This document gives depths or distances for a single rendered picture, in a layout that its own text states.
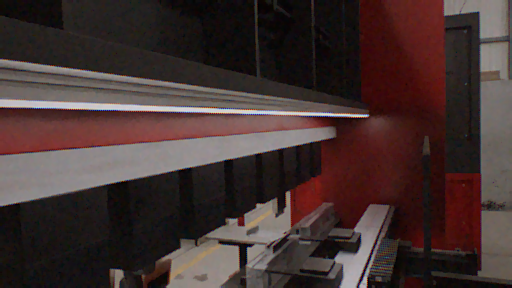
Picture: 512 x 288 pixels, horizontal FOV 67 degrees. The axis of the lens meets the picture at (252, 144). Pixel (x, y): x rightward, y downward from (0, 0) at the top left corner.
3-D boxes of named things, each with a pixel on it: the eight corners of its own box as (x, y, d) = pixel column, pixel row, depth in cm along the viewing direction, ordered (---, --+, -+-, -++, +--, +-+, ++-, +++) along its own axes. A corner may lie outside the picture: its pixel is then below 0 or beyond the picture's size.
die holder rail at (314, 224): (323, 218, 223) (323, 202, 223) (334, 219, 221) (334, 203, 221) (297, 244, 178) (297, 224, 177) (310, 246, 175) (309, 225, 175)
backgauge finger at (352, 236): (293, 236, 153) (293, 223, 153) (361, 242, 143) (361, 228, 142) (283, 245, 142) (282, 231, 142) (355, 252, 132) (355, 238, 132)
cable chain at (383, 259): (382, 247, 132) (381, 236, 131) (400, 249, 129) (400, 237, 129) (366, 292, 98) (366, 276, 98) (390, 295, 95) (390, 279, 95)
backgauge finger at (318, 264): (260, 265, 123) (260, 249, 123) (343, 275, 113) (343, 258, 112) (244, 279, 112) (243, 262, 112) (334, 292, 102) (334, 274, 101)
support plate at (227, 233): (226, 227, 168) (226, 225, 168) (284, 232, 158) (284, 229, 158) (204, 239, 152) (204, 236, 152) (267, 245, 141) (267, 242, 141)
